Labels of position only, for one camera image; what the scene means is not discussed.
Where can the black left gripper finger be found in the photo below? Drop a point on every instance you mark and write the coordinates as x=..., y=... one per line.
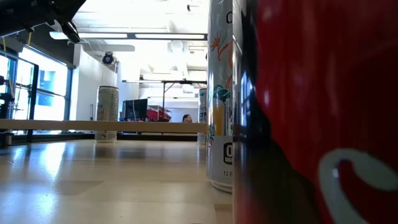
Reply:
x=71, y=31

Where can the Celsius can pineapple print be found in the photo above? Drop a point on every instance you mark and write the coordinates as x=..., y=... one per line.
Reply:
x=219, y=77

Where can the small black ceiling fixture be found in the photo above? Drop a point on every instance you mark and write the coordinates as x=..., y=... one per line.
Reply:
x=188, y=7

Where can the black metal table frame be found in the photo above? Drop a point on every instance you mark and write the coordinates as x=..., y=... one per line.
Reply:
x=155, y=137

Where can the person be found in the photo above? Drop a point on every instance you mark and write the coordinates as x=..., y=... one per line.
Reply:
x=186, y=118

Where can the black equipment stand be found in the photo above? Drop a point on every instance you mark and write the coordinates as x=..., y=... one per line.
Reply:
x=6, y=104

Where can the red storage bins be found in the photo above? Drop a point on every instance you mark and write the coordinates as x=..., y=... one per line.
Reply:
x=158, y=114

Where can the black metal rack frame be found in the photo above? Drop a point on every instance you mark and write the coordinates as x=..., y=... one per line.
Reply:
x=163, y=99

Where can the dark grey canister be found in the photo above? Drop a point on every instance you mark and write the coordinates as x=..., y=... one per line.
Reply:
x=6, y=139

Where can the white tall can pink lettering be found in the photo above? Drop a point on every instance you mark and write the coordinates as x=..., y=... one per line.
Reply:
x=107, y=102

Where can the black metal shelf end frame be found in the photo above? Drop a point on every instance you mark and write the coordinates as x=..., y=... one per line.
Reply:
x=33, y=99

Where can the red Coca-Cola can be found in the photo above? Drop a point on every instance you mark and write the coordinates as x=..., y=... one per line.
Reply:
x=311, y=77

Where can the black computer monitor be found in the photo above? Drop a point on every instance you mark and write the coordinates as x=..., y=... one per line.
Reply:
x=136, y=109

